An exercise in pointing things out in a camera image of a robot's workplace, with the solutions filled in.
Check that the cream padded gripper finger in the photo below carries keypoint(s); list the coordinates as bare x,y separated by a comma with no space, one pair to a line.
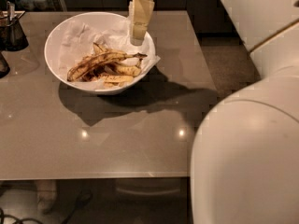
140,12

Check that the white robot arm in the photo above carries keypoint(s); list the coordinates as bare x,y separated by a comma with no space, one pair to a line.
245,155

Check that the white ceramic bowl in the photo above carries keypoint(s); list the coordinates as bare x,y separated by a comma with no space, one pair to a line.
62,31

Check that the brown spotted banana peel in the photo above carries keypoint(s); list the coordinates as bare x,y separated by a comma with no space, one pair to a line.
114,67

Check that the white paper napkin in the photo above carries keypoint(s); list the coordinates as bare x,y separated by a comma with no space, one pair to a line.
78,38

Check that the dark glass container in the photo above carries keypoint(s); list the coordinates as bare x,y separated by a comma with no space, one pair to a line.
12,36

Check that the dark round object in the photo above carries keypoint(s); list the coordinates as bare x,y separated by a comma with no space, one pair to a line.
4,68

